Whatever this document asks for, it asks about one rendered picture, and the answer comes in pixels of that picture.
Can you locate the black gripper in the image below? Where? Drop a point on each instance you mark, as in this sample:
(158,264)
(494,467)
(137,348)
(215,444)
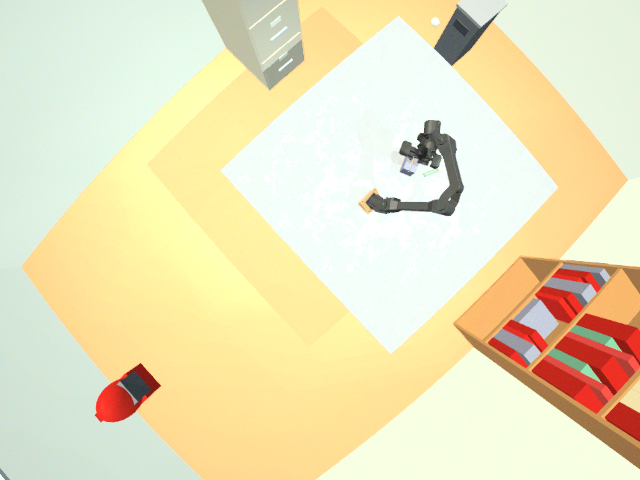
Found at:
(408,151)

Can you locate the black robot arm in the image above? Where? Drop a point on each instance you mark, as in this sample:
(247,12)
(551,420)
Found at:
(447,146)

